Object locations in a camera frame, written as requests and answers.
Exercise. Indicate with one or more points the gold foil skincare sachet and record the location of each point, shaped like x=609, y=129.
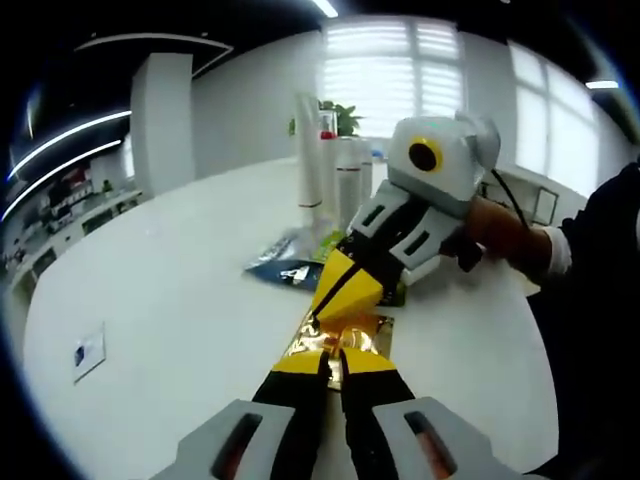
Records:
x=365, y=340

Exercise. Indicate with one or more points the person's dark clothed body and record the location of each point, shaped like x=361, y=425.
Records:
x=600, y=325

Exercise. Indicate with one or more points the long white background counter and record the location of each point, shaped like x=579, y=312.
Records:
x=100, y=215

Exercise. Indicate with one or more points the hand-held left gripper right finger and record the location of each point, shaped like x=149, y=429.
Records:
x=380, y=400

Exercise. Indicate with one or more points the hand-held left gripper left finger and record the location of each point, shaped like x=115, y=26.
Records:
x=285, y=400

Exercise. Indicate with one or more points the white sachet blue print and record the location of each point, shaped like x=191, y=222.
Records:
x=90, y=352

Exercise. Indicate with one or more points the long ceiling strip light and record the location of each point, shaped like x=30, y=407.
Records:
x=322, y=6

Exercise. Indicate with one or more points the person's right hand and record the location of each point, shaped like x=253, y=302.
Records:
x=505, y=235

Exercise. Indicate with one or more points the white pump bottle red label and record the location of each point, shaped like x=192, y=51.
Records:
x=348, y=200

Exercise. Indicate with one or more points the potted green plant white pot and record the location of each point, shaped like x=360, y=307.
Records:
x=345, y=120

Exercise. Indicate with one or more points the window with white blinds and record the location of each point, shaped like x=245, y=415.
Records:
x=390, y=75
x=555, y=115

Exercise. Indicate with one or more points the white skincare tube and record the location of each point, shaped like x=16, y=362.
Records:
x=309, y=160

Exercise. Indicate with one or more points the green black skincare sachet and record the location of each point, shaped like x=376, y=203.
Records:
x=280, y=272

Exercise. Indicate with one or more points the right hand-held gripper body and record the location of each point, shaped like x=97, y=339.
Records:
x=450, y=170

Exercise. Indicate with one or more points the small white skincare bottle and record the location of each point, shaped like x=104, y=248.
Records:
x=367, y=175

